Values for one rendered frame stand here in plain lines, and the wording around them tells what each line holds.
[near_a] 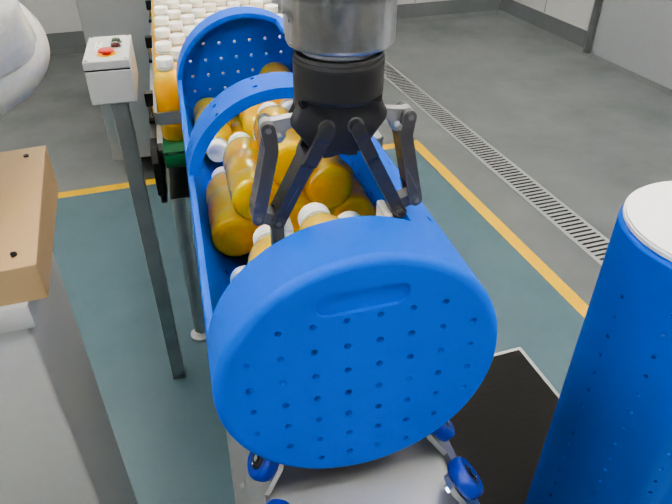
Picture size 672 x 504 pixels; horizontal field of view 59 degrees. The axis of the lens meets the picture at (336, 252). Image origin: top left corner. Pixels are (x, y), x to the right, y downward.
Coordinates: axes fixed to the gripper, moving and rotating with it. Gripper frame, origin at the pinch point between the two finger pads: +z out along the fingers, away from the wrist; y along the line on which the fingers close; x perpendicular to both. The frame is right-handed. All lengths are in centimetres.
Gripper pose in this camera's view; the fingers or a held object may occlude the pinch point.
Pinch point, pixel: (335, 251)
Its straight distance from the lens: 59.9
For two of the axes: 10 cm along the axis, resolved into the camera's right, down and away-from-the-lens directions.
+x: 2.5, 5.7, -7.8
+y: -9.7, 1.4, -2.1
